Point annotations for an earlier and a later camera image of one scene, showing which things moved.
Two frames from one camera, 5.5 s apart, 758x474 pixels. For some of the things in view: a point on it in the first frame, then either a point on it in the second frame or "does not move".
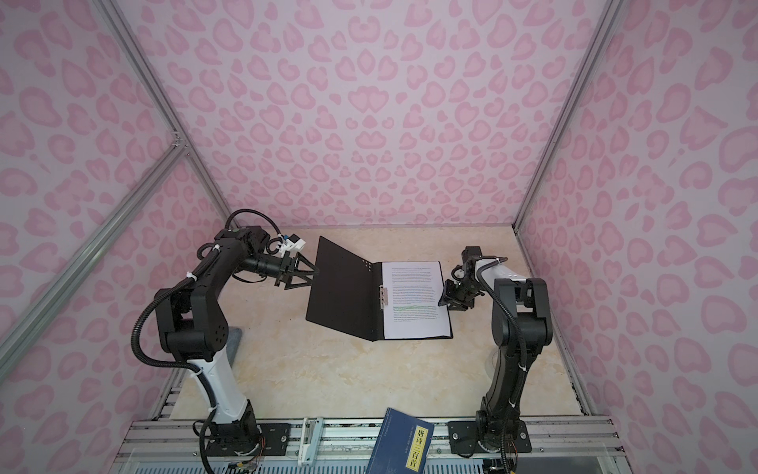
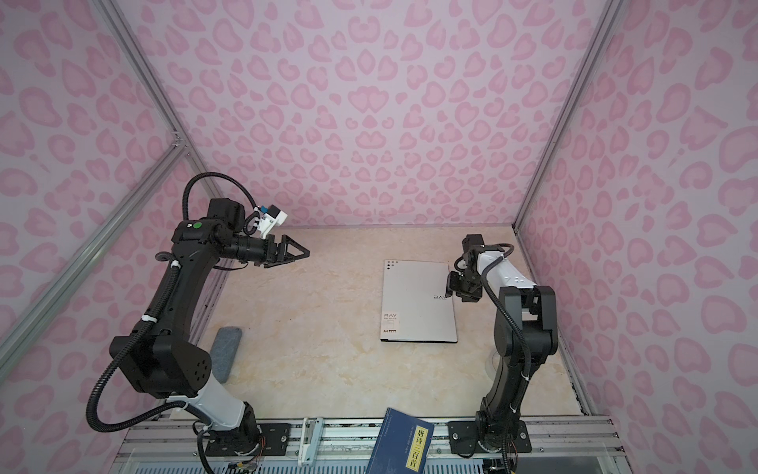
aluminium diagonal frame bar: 88,254 does not move
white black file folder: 345,293 to 415,307
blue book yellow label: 402,445 does not move
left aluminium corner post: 117,23 does not move
